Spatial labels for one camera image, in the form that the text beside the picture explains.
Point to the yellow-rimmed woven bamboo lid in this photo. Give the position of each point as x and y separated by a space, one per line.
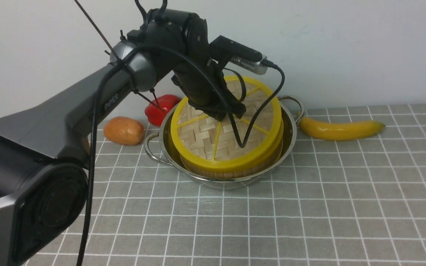
186 114

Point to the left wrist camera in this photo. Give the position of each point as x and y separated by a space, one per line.
240 57

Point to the grey checked tablecloth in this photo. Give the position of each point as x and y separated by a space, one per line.
357 203

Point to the yellow-rimmed bamboo steamer basket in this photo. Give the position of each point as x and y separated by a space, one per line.
211 151

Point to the stainless steel pot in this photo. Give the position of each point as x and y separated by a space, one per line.
172 156

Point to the yellow banana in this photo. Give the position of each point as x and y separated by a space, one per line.
340 131

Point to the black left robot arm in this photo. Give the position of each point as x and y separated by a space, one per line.
47 153

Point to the brown potato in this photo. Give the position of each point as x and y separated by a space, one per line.
124 131

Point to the red bell pepper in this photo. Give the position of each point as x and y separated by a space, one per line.
155 115

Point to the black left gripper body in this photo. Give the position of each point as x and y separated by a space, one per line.
201 95

